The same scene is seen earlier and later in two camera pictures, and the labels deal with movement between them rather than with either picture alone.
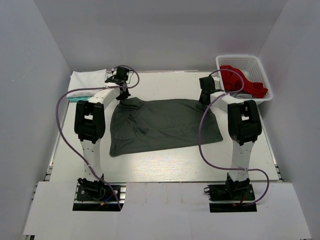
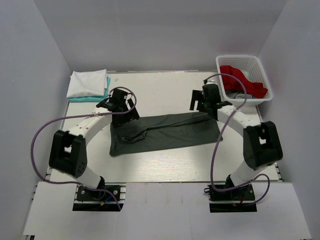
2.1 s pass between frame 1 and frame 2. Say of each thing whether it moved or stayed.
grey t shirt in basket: stayed
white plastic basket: stayed
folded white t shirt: stayed
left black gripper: moved
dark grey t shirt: moved
